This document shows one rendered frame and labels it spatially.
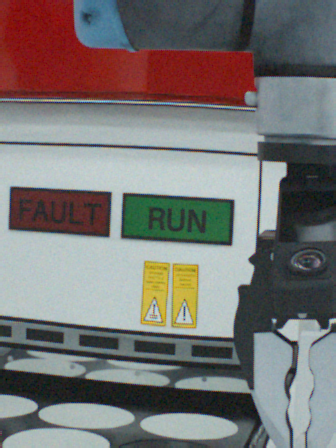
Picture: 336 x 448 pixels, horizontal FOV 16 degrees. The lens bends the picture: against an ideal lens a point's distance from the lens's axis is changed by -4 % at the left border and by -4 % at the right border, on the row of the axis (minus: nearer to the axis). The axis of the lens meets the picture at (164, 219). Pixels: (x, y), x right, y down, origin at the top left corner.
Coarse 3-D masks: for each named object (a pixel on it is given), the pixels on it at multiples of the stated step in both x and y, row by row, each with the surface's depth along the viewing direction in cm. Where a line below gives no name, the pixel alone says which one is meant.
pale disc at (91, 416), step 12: (48, 408) 122; (60, 408) 122; (72, 408) 122; (84, 408) 123; (96, 408) 123; (108, 408) 123; (48, 420) 117; (60, 420) 117; (72, 420) 118; (84, 420) 118; (96, 420) 118; (108, 420) 119; (120, 420) 119; (132, 420) 119
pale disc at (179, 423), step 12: (144, 420) 119; (156, 420) 120; (168, 420) 120; (180, 420) 120; (192, 420) 120; (204, 420) 120; (216, 420) 121; (156, 432) 115; (168, 432) 115; (180, 432) 115; (192, 432) 116; (204, 432) 116; (216, 432) 116; (228, 432) 116
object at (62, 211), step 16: (16, 192) 130; (32, 192) 130; (48, 192) 130; (64, 192) 129; (16, 208) 131; (32, 208) 130; (48, 208) 130; (64, 208) 129; (80, 208) 129; (96, 208) 129; (16, 224) 131; (32, 224) 130; (48, 224) 130; (64, 224) 130; (80, 224) 129; (96, 224) 129
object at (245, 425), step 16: (32, 400) 125; (48, 400) 125; (64, 400) 126; (80, 400) 126; (32, 416) 118; (144, 416) 121; (224, 416) 122; (240, 416) 122; (0, 432) 113; (16, 432) 112; (96, 432) 114; (112, 432) 114; (128, 432) 114; (144, 432) 115; (240, 432) 116
